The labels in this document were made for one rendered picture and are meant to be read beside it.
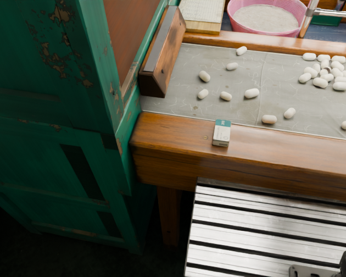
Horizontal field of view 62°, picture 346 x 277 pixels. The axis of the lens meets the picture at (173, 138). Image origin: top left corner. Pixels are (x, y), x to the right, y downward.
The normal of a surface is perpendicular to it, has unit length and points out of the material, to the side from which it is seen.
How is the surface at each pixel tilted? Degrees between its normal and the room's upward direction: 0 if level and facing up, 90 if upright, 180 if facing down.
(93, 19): 90
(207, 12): 0
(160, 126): 0
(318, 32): 0
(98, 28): 90
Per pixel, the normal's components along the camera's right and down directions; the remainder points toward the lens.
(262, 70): -0.01, -0.61
